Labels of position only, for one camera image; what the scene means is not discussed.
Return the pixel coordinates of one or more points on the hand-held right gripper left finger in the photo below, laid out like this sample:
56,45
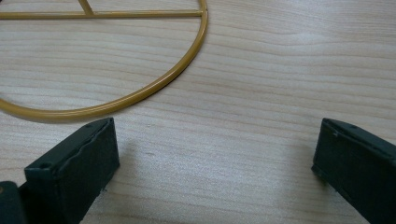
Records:
74,174

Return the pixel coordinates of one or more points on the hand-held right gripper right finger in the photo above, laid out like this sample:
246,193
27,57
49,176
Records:
358,168

